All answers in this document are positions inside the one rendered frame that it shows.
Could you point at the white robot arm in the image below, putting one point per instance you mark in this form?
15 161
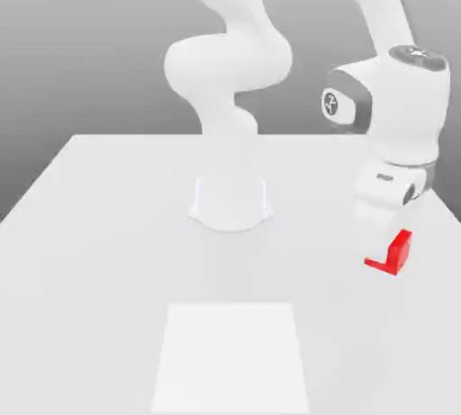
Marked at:
230 62

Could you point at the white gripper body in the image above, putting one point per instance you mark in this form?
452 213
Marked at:
376 227

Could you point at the small red cube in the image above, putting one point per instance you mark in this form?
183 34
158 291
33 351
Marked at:
400 253

